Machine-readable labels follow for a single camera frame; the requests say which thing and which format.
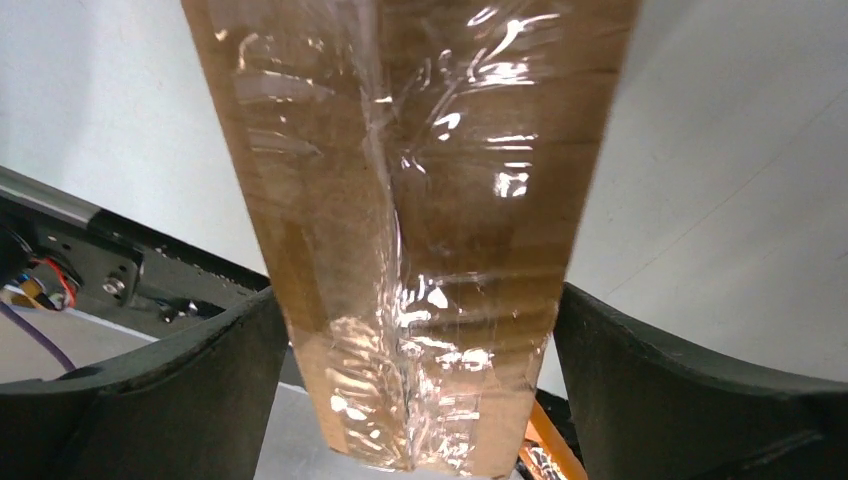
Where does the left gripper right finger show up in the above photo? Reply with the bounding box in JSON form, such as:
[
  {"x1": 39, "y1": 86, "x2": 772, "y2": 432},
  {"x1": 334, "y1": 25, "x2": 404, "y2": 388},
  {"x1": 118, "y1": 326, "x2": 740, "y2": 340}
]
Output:
[{"x1": 553, "y1": 284, "x2": 847, "y2": 479}]

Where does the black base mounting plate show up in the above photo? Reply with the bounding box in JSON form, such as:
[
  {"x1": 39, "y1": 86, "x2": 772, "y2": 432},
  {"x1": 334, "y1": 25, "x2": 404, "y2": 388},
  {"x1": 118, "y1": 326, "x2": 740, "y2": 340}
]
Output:
[{"x1": 1, "y1": 167, "x2": 269, "y2": 366}]

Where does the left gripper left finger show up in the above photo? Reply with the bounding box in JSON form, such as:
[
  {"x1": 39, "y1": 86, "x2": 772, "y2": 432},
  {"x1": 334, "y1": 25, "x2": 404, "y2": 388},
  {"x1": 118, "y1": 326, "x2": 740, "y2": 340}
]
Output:
[{"x1": 1, "y1": 289, "x2": 288, "y2": 479}]

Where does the brown cardboard express box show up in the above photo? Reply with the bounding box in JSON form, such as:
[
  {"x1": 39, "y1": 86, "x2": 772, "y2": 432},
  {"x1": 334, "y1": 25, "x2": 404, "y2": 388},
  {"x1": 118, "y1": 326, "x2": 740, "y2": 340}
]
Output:
[{"x1": 183, "y1": 1, "x2": 641, "y2": 478}]

